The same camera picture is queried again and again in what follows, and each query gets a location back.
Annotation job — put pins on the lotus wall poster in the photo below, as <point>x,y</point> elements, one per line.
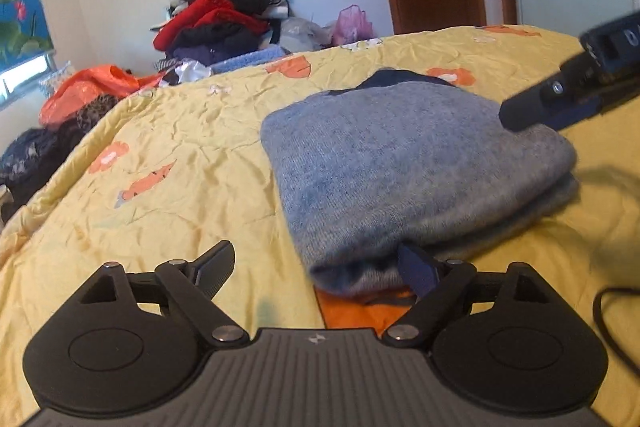
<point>20,2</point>

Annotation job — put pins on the yellow carrot print blanket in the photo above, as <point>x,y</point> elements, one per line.
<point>190,167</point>

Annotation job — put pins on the navy and grey knitted sweater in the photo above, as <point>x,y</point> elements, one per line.
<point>400,157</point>

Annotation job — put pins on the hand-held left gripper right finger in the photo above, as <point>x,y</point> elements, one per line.
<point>421,272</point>

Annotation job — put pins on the window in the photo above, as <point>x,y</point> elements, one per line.
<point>25,79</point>

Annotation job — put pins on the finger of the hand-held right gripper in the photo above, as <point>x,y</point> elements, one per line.
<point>527,107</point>

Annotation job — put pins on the light blue knitted cloth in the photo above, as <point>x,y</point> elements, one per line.
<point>250,59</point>

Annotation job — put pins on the pink plastic bag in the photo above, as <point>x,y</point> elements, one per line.
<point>352,27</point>

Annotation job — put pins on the leopard print cloth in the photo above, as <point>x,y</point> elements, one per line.
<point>97,112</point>

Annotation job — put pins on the floral pillow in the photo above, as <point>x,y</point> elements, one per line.
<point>55,81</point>

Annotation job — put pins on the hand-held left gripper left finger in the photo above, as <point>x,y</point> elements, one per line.
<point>212,269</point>

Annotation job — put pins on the white crumpled plastic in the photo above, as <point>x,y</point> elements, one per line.
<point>192,71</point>

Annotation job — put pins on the orange plastic bag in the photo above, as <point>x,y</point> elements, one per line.
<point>90,87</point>

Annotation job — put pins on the red fleece garment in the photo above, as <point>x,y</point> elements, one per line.
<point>200,14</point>

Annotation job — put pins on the black padded jacket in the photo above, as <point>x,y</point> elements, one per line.
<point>220,39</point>

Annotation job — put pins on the dark patterned cloth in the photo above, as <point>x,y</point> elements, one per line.
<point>27,157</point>

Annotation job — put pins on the purple garment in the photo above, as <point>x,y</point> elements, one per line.
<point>197,54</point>

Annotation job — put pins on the clear plastic bag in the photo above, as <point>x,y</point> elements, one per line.
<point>302,34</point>

